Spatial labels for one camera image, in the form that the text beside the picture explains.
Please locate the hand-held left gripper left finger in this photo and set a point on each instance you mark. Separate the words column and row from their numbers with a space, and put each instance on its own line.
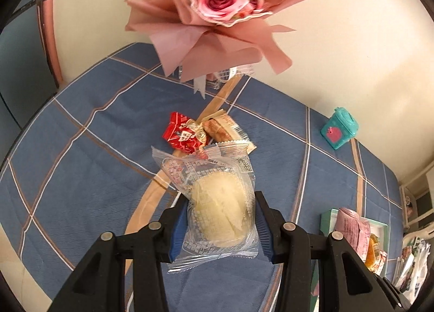
column 178, row 232

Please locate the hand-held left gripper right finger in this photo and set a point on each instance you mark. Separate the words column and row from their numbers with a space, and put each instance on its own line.
column 268, row 242

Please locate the orange cake packet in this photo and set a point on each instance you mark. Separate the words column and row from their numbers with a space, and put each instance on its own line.
column 373, row 254

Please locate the white cake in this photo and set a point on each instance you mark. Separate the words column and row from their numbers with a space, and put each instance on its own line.
column 220, row 207

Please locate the teal-rimmed white tray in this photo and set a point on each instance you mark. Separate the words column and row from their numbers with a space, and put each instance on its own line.
column 326, row 222

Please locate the pink snack packet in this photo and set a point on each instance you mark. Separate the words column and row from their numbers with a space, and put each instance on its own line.
column 352, row 230

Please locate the pile of printed bags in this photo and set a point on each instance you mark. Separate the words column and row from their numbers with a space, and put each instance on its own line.
column 412, row 264

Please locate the white shelf unit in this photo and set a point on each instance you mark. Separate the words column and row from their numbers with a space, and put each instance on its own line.
column 415, row 200

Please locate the red candy wrapper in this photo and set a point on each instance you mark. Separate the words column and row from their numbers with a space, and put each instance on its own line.
column 181, row 134

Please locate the beige snack packet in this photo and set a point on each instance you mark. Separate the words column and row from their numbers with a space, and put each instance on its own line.
column 222, row 129

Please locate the blue plaid tablecloth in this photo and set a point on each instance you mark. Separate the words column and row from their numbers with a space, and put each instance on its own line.
column 84, row 149

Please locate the teal cube box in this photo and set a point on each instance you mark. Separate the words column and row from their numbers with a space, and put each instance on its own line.
column 339, row 127

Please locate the clear vase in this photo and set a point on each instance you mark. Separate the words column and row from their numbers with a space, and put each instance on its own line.
column 222, row 74

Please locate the pink flower bouquet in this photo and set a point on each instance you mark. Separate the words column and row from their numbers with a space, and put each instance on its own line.
column 217, row 10

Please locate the dark chair with pink trim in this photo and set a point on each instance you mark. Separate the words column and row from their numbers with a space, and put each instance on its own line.
column 27, row 54

